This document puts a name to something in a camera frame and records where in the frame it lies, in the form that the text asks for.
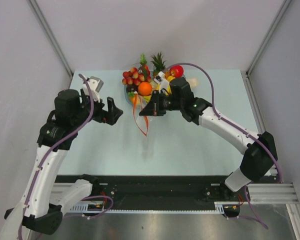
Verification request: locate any dark purple mangosteen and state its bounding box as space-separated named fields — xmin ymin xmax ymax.
xmin=126 ymin=84 xmax=138 ymax=94

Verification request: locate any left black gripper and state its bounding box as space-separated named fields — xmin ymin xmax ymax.
xmin=71 ymin=89 xmax=122 ymax=128

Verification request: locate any left aluminium frame post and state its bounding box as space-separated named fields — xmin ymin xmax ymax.
xmin=26 ymin=0 xmax=74 ymax=79

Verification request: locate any clear zip top bag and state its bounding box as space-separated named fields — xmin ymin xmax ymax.
xmin=132 ymin=106 xmax=149 ymax=161

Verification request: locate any aluminium front rail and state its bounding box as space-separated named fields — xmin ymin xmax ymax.
xmin=49 ymin=182 xmax=300 ymax=204

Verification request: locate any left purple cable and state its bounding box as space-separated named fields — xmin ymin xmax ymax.
xmin=17 ymin=73 xmax=114 ymax=240

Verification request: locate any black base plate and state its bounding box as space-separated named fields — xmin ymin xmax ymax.
xmin=56 ymin=174 xmax=247 ymax=210

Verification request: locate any orange fruit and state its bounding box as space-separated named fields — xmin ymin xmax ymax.
xmin=138 ymin=82 xmax=153 ymax=96

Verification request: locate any teal plastic fruit tray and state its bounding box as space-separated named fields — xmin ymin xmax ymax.
xmin=124 ymin=72 xmax=190 ymax=111

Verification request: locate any red strawberry cluster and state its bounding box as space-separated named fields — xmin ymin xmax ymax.
xmin=121 ymin=67 xmax=153 ymax=86

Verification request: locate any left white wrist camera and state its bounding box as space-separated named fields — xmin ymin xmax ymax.
xmin=79 ymin=73 xmax=104 ymax=103

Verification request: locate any aluminium frame post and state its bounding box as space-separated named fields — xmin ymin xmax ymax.
xmin=245 ymin=0 xmax=294 ymax=77
xmin=26 ymin=0 xmax=74 ymax=79

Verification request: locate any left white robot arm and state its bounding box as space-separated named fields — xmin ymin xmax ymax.
xmin=0 ymin=89 xmax=123 ymax=240

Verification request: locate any yellow banana bunch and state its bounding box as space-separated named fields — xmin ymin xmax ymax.
xmin=138 ymin=86 xmax=159 ymax=103

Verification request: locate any red apple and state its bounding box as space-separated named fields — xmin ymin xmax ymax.
xmin=169 ymin=65 xmax=184 ymax=78

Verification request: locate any small pineapple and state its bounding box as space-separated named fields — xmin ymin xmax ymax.
xmin=151 ymin=51 xmax=166 ymax=77

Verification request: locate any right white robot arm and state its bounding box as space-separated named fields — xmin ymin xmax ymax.
xmin=139 ymin=77 xmax=278 ymax=201

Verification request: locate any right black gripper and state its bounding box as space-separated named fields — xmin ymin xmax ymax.
xmin=139 ymin=90 xmax=183 ymax=117

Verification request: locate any yellow mango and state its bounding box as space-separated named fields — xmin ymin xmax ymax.
xmin=129 ymin=95 xmax=140 ymax=105

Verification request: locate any right aluminium frame post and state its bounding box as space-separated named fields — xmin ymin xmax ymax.
xmin=245 ymin=0 xmax=294 ymax=77

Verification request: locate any white slotted cable duct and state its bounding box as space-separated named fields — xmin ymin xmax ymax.
xmin=69 ymin=202 xmax=240 ymax=215

